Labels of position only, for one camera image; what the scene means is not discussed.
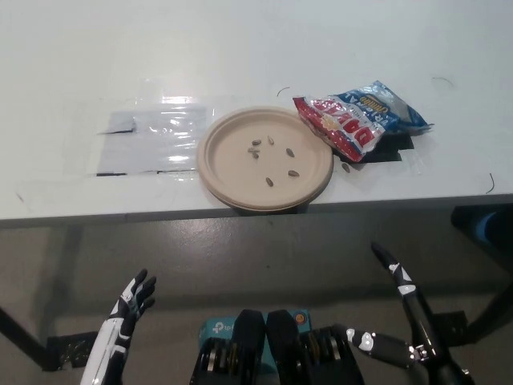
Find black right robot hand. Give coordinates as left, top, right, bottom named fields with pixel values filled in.
left=345, top=241, right=478, bottom=385

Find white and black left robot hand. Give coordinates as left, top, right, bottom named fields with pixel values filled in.
left=79, top=269, right=157, bottom=385

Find red blue sunflower seed bag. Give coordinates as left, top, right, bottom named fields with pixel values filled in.
left=292, top=79, right=434, bottom=163

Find black floor foot plate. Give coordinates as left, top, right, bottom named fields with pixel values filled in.
left=434, top=309, right=469, bottom=347
left=46, top=331, right=99, bottom=372

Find beige paper plate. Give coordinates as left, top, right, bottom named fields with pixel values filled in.
left=195, top=103, right=334, bottom=212

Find black table leg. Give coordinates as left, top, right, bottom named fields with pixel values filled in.
left=464, top=286, right=513, bottom=345
left=0, top=306, right=47, bottom=368

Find teal tp-link box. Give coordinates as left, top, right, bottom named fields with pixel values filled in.
left=196, top=308, right=312, bottom=362

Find black and blue object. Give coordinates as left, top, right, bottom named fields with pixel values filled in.
left=450, top=205, right=513, bottom=246

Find black tape patch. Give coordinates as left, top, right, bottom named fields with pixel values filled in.
left=360, top=132, right=414, bottom=164

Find clear plastic sheet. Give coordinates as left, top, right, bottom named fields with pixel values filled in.
left=95, top=103, right=216, bottom=176

